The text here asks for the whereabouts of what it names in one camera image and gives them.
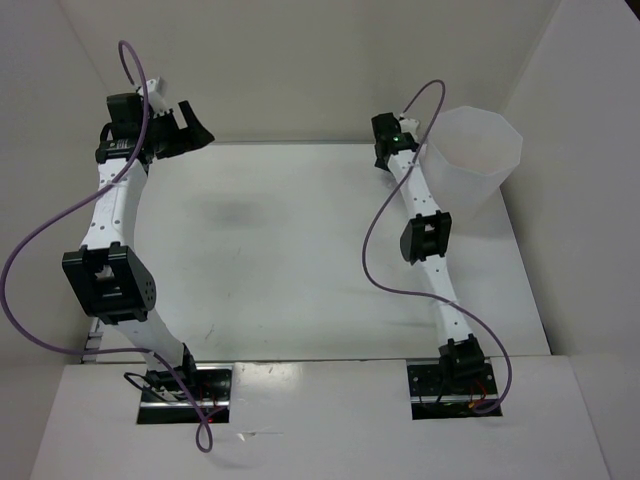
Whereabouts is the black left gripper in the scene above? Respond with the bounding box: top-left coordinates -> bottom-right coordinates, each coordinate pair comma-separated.
139,100 -> 213,159

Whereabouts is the translucent white plastic bin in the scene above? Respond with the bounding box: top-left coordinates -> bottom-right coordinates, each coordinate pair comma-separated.
420,106 -> 523,225

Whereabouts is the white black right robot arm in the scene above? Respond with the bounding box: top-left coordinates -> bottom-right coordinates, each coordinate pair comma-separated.
371,113 -> 484,395

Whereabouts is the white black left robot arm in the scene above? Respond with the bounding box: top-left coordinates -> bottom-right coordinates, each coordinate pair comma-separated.
62,92 -> 215,400

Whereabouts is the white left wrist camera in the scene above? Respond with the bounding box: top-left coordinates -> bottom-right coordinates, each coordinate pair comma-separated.
146,76 -> 169,115

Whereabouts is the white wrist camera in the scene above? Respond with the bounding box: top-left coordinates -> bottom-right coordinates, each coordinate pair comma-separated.
146,76 -> 169,115
398,116 -> 420,137

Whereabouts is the aluminium table edge rail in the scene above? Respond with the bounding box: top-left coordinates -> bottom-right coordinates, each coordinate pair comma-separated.
81,319 -> 104,364

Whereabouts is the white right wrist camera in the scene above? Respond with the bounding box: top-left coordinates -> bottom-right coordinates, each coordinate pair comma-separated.
398,116 -> 420,137

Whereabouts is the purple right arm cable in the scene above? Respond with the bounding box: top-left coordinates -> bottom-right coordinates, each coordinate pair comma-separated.
362,78 -> 515,415

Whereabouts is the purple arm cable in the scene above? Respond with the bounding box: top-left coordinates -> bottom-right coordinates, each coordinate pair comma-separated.
362,78 -> 515,415
1,40 -> 229,454

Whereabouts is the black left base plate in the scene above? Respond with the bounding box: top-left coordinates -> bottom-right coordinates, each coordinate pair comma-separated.
124,363 -> 233,425

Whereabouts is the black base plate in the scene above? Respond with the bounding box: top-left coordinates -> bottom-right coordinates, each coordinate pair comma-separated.
406,360 -> 502,420
124,363 -> 233,425

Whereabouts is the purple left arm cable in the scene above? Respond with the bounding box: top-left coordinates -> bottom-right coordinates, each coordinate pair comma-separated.
1,40 -> 229,454

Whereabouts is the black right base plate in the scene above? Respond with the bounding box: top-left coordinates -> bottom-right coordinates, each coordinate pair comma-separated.
406,360 -> 502,420

